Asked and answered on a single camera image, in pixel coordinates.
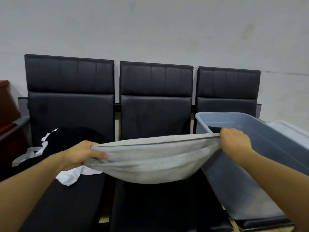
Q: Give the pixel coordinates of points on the person's right hand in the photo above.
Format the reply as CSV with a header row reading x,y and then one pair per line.
x,y
235,142

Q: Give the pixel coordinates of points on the person's left forearm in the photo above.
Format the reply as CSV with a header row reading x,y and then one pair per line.
x,y
26,190

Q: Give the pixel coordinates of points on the person's right forearm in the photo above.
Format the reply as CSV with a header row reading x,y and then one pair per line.
x,y
280,181

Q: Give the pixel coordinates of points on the grey tank top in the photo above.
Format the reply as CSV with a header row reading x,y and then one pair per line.
x,y
70,176

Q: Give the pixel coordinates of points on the black leather bench chair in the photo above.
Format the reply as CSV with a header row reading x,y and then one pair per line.
x,y
227,82
70,74
154,113

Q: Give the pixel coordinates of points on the blue-grey plastic bin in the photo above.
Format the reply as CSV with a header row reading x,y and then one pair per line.
x,y
231,186

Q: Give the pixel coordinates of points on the grey t-shirt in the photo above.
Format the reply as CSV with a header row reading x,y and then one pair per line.
x,y
154,161

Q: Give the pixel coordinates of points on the black garment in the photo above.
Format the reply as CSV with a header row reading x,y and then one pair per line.
x,y
70,137
214,129

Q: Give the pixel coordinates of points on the brown wooden cabinet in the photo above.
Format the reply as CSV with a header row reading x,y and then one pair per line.
x,y
8,103

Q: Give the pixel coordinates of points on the white bin lid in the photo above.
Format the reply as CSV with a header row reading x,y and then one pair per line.
x,y
292,130

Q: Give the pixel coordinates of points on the person's left hand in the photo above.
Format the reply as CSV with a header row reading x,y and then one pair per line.
x,y
77,154

